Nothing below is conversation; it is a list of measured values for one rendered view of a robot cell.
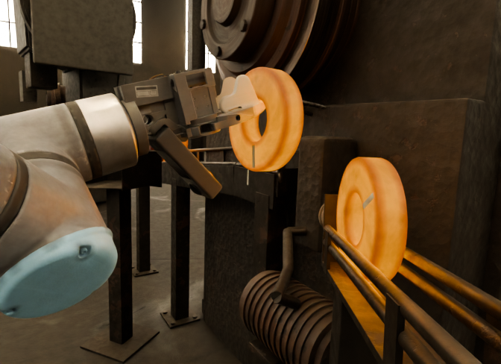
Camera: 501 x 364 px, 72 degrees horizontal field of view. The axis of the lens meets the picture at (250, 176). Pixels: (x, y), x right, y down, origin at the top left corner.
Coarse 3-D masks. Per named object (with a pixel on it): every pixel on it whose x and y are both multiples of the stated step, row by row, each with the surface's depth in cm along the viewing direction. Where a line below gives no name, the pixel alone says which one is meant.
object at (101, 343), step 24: (144, 168) 119; (120, 192) 120; (120, 216) 121; (120, 240) 122; (120, 264) 123; (120, 288) 125; (120, 312) 126; (96, 336) 132; (120, 336) 127; (144, 336) 133; (120, 360) 119
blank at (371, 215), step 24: (360, 168) 41; (384, 168) 39; (360, 192) 41; (384, 192) 37; (336, 216) 51; (360, 216) 47; (384, 216) 36; (360, 240) 40; (384, 240) 36; (384, 264) 37
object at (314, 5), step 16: (320, 0) 68; (336, 0) 71; (304, 16) 72; (320, 16) 71; (304, 32) 72; (320, 32) 73; (304, 48) 72; (320, 48) 75; (288, 64) 77; (304, 64) 77; (304, 80) 82
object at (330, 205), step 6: (324, 198) 52; (330, 198) 51; (336, 198) 51; (324, 204) 51; (330, 204) 51; (336, 204) 51; (324, 210) 51; (330, 210) 51; (336, 210) 51; (324, 216) 51; (330, 216) 51; (324, 222) 51; (330, 222) 51; (336, 228) 51; (324, 234) 51; (336, 246) 51; (330, 258) 52
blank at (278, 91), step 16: (256, 80) 51; (272, 80) 48; (288, 80) 48; (256, 96) 51; (272, 96) 48; (288, 96) 46; (272, 112) 48; (288, 112) 46; (240, 128) 55; (256, 128) 56; (272, 128) 48; (288, 128) 46; (240, 144) 55; (256, 144) 51; (272, 144) 48; (288, 144) 47; (240, 160) 55; (256, 160) 51; (272, 160) 48; (288, 160) 50
